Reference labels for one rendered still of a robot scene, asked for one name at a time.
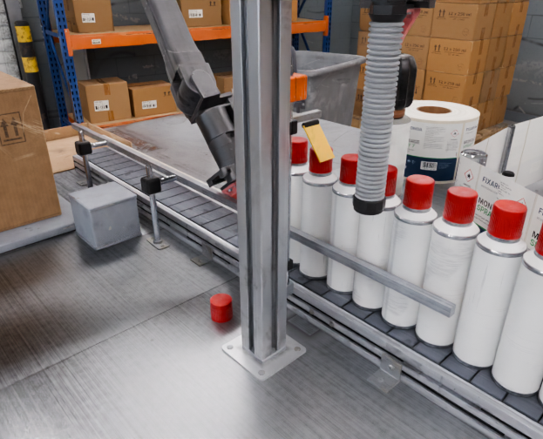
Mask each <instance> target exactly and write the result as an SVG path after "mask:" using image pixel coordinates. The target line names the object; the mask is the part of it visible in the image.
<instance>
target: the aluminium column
mask: <svg viewBox="0 0 543 439"><path fill-rule="evenodd" d="M230 17H231V42H232V66H233V92H234V142H235V167H236V192H237V218H238V243H239V269H240V293H241V343H242V348H243V349H244V350H246V351H247V352H248V353H249V354H251V355H252V356H253V357H254V358H255V359H256V360H257V361H259V362H260V363H262V364H263V363H265V362H266V361H268V360H270V359H271V358H273V357H274V356H276V355H278V354H279V353H281V352H282V351H283V350H285V349H286V318H287V268H288V169H289V120H290V70H291V20H292V0H230Z"/></svg>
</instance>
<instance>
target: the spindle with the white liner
mask: <svg viewBox="0 0 543 439"><path fill-rule="evenodd" d="M399 56H400V57H401V58H400V59H399V60H398V61H400V65H398V66H399V70H398V72H399V74H398V76H397V77H398V81H396V82H397V86H396V87H397V91H395V92H396V93H397V95H396V96H395V98H396V101H395V103H396V105H395V106H394V108H395V111H394V116H393V118H394V120H393V121H392V122H393V126H392V131H391V132H392V135H391V141H390V154H389V155H390V157H389V163H388V164H389V165H394V166H395V167H396V168H397V169H398V171H397V184H396V193H395V194H396V195H397V196H398V197H399V198H400V196H402V194H403V190H402V188H403V183H404V168H405V163H406V154H407V148H408V143H409V135H410V128H411V118H410V117H408V116H407V115H405V110H406V108H408V107H409V106H411V104H412V102H413V97H414V91H415V84H416V77H417V63H416V60H415V58H414V57H413V56H412V55H409V54H405V53H401V54H399Z"/></svg>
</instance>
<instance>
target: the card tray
mask: <svg viewBox="0 0 543 439"><path fill-rule="evenodd" d="M80 125H82V126H84V127H86V128H88V129H90V130H92V131H94V132H96V133H99V134H101V135H106V136H107V137H109V138H112V139H114V140H117V141H118V142H120V143H122V144H124V145H127V146H129V147H131V148H132V142H131V141H128V140H126V139H124V138H121V137H119V136H117V135H115V134H113V133H111V132H108V131H106V130H104V129H102V128H100V127H97V126H95V125H93V124H91V123H88V122H87V123H83V124H80ZM44 135H45V139H46V143H47V147H48V152H49V155H50V160H51V167H52V171H53V174H56V173H60V172H66V171H70V170H73V169H75V167H74V162H73V157H72V156H73V155H77V153H76V149H75V145H74V143H75V141H79V137H78V131H76V130H74V129H72V128H71V125H68V126H64V127H59V128H54V129H50V130H44ZM84 136H85V139H86V140H88V141H90V142H91V143H95V142H98V141H97V140H95V139H93V138H90V137H88V136H86V135H84Z"/></svg>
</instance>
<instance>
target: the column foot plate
mask: <svg viewBox="0 0 543 439"><path fill-rule="evenodd" d="M222 350H223V351H224V352H225V353H226V354H227V355H229V356H230V357H231V358H232V359H233V360H235V361H236V362H237V363H238V364H240V365H241V366H242V367H243V368H245V369H246V370H247V371H248V372H249V373H250V374H251V375H252V376H253V377H255V378H256V379H257V380H259V381H265V380H266V379H268V378H269V377H270V376H271V375H273V374H275V373H276V372H278V371H279V370H281V369H282V368H284V367H285V366H287V365H288V364H290V363H291V362H292V361H294V360H295V359H297V358H298V357H300V356H301V355H303V354H305V353H306V348H305V347H304V346H303V345H301V344H300V343H298V342H297V341H295V340H294V339H292V338H291V337H289V336H288V335H286V349H285V350H283V351H282V352H281V353H279V354H278V355H276V356H274V357H273V358H271V359H270V360H268V361H266V362H265V363H263V364H262V363H260V362H259V361H257V360H256V359H255V358H254V357H253V356H252V355H251V354H249V353H248V352H247V351H246V350H244V349H243V348H242V343H241V335H240V336H238V337H236V338H234V339H233V340H231V341H230V342H228V343H226V344H224V345H223V346H222Z"/></svg>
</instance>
